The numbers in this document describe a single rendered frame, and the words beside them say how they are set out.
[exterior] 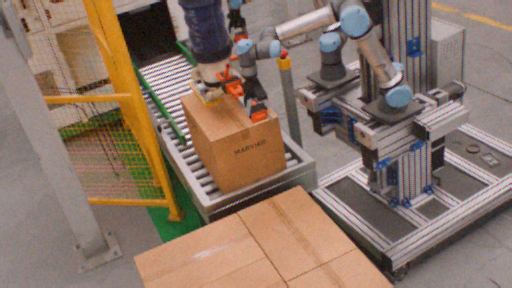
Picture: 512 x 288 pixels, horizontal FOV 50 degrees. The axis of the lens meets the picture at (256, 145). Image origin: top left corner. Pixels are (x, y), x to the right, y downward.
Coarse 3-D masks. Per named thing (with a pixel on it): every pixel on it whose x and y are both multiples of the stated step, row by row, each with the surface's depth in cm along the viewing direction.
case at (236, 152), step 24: (192, 96) 340; (192, 120) 326; (216, 120) 311; (240, 120) 307; (264, 120) 302; (216, 144) 296; (240, 144) 302; (264, 144) 308; (216, 168) 308; (240, 168) 309; (264, 168) 316
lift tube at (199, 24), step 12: (192, 12) 281; (204, 12) 280; (216, 12) 284; (192, 24) 286; (204, 24) 284; (216, 24) 286; (192, 36) 291; (204, 36) 288; (216, 36) 289; (228, 36) 297; (204, 48) 291; (216, 48) 291; (216, 60) 295
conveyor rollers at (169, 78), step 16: (160, 64) 491; (176, 64) 482; (160, 80) 461; (176, 80) 456; (192, 80) 452; (144, 96) 441; (160, 96) 437; (176, 96) 432; (176, 112) 414; (176, 144) 377; (192, 144) 372; (192, 160) 356; (288, 160) 342; (208, 176) 337; (208, 192) 328
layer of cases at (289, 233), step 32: (288, 192) 312; (224, 224) 299; (256, 224) 295; (288, 224) 291; (320, 224) 286; (160, 256) 287; (192, 256) 283; (224, 256) 279; (256, 256) 275; (288, 256) 272; (320, 256) 268; (352, 256) 264
